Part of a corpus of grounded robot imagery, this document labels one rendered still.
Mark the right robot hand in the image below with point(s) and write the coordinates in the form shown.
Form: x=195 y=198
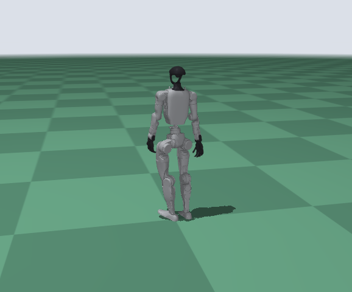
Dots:
x=198 y=147

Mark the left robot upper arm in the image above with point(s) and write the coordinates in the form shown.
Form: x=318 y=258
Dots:
x=160 y=96

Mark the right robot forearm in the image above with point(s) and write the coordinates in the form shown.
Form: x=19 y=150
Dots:
x=196 y=129

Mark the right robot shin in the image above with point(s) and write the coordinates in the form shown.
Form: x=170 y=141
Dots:
x=185 y=194

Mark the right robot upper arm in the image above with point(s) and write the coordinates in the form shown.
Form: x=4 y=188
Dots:
x=193 y=106

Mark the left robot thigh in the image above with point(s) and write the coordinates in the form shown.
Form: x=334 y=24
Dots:
x=162 y=159

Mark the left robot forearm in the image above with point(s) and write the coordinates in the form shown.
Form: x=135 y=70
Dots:
x=153 y=127

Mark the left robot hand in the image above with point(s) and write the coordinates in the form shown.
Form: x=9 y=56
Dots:
x=150 y=144

